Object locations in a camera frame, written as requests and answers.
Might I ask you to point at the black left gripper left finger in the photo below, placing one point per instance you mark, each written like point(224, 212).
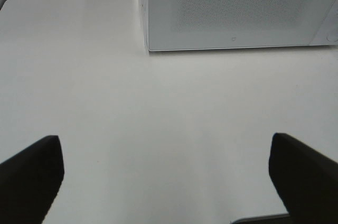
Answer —
point(30, 181)

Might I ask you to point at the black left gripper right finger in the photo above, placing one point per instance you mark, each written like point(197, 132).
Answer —
point(305, 180)

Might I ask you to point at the white microwave door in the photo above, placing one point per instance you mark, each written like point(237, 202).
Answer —
point(237, 10)

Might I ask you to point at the white microwave oven body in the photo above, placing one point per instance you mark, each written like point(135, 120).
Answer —
point(324, 31)

